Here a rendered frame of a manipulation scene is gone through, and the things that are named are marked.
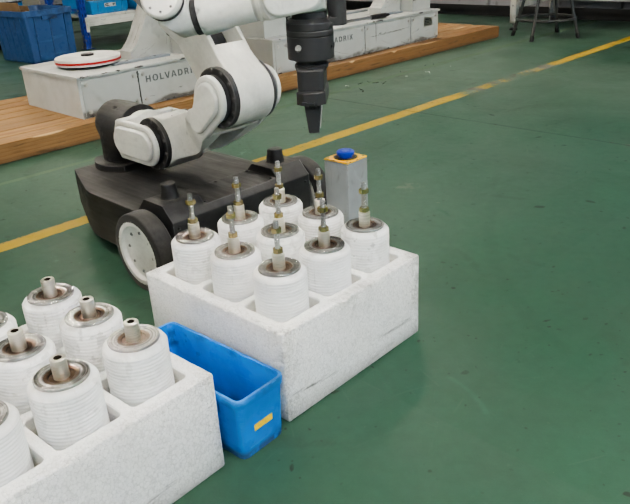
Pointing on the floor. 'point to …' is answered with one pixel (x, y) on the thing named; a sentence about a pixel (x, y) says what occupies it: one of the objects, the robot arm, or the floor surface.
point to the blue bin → (234, 389)
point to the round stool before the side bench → (546, 20)
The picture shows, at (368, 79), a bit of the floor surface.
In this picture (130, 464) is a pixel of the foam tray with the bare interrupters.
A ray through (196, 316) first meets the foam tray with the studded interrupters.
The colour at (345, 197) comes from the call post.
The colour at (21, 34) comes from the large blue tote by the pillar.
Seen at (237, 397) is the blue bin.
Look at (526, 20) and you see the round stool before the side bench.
